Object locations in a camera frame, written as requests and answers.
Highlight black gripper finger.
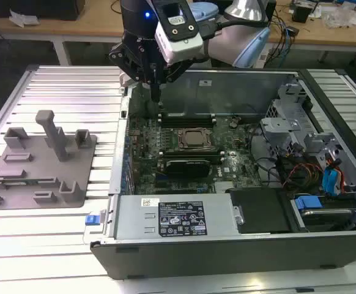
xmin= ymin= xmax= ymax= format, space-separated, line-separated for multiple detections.
xmin=108 ymin=42 xmax=157 ymax=102
xmin=155 ymin=59 xmax=195 ymax=102

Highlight black RAM slots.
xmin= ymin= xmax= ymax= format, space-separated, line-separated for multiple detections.
xmin=160 ymin=111 xmax=218 ymax=129

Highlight black cylinder capacitor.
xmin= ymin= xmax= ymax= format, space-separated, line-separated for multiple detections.
xmin=145 ymin=98 xmax=161 ymax=119

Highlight metal CPU socket cover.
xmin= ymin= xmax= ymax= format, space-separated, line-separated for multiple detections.
xmin=177 ymin=126 xmax=216 ymax=151

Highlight silver CPU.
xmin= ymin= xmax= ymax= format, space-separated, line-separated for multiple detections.
xmin=185 ymin=130 xmax=209 ymax=145

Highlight large black box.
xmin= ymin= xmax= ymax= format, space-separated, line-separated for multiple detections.
xmin=0 ymin=0 xmax=86 ymax=21

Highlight black graphics card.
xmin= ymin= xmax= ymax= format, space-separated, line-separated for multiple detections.
xmin=165 ymin=159 xmax=212 ymax=181

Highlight green motherboard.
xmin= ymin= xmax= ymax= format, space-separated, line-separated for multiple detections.
xmin=125 ymin=115 xmax=264 ymax=196

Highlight crumpled white paper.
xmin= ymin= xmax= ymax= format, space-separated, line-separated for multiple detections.
xmin=9 ymin=8 xmax=40 ymax=29

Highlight grey metal drive cage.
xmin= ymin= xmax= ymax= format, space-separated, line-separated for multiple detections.
xmin=259 ymin=83 xmax=344 ymax=162

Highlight silver board heat sink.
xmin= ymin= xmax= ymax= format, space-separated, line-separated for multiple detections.
xmin=213 ymin=180 xmax=234 ymax=193

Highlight small black cube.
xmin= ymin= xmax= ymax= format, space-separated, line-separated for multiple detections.
xmin=291 ymin=5 xmax=314 ymax=23

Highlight grey parts rack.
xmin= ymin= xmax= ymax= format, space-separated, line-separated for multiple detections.
xmin=0 ymin=109 xmax=99 ymax=209

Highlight black power supply label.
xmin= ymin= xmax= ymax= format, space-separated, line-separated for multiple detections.
xmin=158 ymin=200 xmax=209 ymax=237

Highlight grey power supply unit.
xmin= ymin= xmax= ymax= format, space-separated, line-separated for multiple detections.
xmin=114 ymin=195 xmax=243 ymax=240

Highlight black plastic cover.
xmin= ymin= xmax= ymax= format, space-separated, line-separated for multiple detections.
xmin=226 ymin=187 xmax=291 ymax=234

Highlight clear plastic bags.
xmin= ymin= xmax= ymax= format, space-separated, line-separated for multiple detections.
xmin=321 ymin=4 xmax=356 ymax=31

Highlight open black PC case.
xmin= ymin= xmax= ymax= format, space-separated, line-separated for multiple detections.
xmin=83 ymin=66 xmax=356 ymax=281

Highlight hard disk in blue carrier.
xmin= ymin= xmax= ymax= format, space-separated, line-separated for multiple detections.
xmin=290 ymin=195 xmax=356 ymax=232

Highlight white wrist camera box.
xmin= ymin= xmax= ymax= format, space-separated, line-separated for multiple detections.
xmin=154 ymin=0 xmax=204 ymax=66

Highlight black camera cable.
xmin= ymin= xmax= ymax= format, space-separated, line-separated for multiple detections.
xmin=201 ymin=18 xmax=268 ymax=40

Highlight coloured wire bundle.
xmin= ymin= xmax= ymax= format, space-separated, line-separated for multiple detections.
xmin=282 ymin=162 xmax=325 ymax=190

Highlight blue flat wires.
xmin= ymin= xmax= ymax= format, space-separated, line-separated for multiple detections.
xmin=325 ymin=156 xmax=346 ymax=197

